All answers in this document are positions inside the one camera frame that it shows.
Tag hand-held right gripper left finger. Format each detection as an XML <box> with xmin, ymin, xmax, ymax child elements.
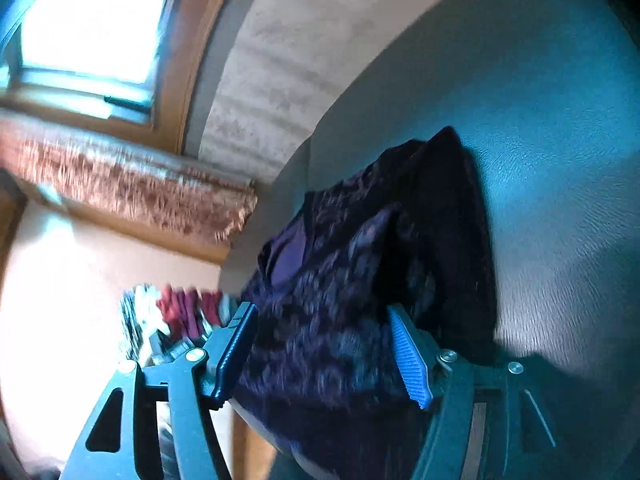
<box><xmin>62</xmin><ymin>301</ymin><xmax>260</xmax><ymax>480</ymax></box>

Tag dark purple velvet garment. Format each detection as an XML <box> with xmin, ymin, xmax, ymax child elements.
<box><xmin>232</xmin><ymin>125</ymin><xmax>501</xmax><ymax>480</ymax></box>

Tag floral patterned curtain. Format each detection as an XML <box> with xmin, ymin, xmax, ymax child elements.
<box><xmin>0</xmin><ymin>115</ymin><xmax>260</xmax><ymax>253</ymax></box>

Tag folded clothes stack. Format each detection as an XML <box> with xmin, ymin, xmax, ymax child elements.
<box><xmin>150</xmin><ymin>282</ymin><xmax>241</xmax><ymax>361</ymax></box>

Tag window with wooden frame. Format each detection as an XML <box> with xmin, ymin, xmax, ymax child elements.
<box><xmin>0</xmin><ymin>0</ymin><xmax>251</xmax><ymax>153</ymax></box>

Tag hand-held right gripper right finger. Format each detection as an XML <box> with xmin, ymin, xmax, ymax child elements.
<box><xmin>387</xmin><ymin>305</ymin><xmax>568</xmax><ymax>480</ymax></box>

